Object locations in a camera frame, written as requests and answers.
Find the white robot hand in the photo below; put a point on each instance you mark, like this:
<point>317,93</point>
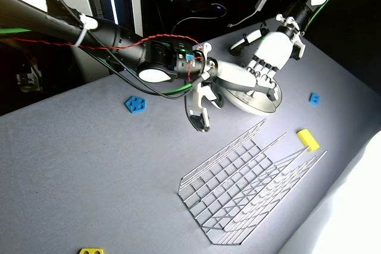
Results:
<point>235,77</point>
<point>275,48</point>

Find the small blue two-hole block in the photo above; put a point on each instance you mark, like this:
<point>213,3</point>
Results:
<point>314,99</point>

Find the black device with blue light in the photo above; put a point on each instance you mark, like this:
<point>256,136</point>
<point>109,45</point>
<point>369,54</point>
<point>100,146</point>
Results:
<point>214,10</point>

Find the yellow rectangular block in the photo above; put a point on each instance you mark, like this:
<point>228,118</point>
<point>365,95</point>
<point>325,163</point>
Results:
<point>308,139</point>

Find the blue pentagon block with holes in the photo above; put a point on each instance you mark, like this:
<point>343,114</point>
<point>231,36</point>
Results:
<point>135,104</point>

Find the grey table cloth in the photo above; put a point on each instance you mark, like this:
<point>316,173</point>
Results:
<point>89,176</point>

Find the yellow block with holes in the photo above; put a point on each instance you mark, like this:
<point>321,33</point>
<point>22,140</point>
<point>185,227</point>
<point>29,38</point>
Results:
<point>89,251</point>

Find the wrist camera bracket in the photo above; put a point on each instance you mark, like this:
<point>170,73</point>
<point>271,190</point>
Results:
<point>196,102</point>
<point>297,48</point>

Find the grey metal bracket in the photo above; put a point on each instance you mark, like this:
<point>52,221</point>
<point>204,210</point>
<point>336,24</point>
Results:
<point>28,78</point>

